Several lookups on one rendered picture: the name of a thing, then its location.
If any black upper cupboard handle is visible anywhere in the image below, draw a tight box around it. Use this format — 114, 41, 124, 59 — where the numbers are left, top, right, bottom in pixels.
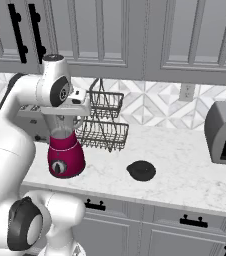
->
27, 3, 47, 65
7, 3, 29, 65

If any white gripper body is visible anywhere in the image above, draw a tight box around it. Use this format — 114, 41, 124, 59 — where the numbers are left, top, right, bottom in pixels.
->
39, 101, 92, 118

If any black drawer handle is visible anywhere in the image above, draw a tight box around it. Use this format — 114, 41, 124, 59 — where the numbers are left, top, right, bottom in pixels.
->
83, 198, 107, 212
179, 214, 209, 229

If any silver toaster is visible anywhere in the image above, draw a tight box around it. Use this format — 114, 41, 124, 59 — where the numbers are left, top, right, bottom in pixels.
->
16, 103, 53, 144

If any dark wire two-tier stand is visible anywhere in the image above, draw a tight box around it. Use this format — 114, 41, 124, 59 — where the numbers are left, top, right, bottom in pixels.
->
74, 77, 130, 153

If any grey lower cupboard door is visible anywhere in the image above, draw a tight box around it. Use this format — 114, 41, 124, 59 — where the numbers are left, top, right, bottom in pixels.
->
70, 211, 142, 256
140, 222, 226, 256

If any black blender lid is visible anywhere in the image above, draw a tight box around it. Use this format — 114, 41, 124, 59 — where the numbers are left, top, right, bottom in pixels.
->
125, 160, 158, 182

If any grey drawer front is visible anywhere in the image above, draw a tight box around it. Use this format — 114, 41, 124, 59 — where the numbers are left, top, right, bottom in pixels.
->
150, 205, 226, 238
80, 193, 143, 219

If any grey toaster oven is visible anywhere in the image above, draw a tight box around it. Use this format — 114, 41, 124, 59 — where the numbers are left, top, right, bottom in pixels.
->
203, 101, 226, 167

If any white wall outlet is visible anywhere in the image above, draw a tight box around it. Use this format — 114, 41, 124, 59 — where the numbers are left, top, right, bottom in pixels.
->
178, 82, 196, 102

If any magenta blender with clear jar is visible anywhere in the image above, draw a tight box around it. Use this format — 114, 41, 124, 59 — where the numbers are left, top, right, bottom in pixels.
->
47, 115, 87, 180

